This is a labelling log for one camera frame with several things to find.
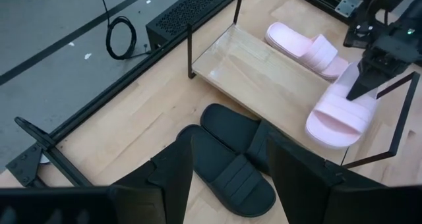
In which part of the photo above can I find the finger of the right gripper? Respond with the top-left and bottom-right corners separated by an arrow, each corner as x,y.
345,57 -> 386,102

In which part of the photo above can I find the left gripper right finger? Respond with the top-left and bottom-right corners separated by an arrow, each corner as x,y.
266,138 -> 388,224

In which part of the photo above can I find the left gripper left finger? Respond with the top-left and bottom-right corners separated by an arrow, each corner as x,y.
110,135 -> 195,224

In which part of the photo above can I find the pink rubber slide sandal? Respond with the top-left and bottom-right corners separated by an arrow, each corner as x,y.
264,22 -> 349,82
304,59 -> 380,150

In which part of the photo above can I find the black rubber slide sandal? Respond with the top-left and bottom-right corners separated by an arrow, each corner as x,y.
177,124 -> 277,218
199,103 -> 281,176

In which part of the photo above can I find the black perforated computer case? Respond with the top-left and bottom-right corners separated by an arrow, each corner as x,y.
146,0 -> 245,51

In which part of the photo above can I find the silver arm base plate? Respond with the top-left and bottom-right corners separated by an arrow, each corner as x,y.
335,0 -> 366,18

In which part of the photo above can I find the black aluminium table frame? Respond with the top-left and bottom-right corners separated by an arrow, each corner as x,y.
5,0 -> 351,189

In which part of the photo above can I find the black frame wooden shoe shelf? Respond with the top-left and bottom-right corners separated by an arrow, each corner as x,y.
187,0 -> 421,169

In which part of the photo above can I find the coiled black cable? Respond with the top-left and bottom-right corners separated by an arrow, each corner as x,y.
98,0 -> 153,61

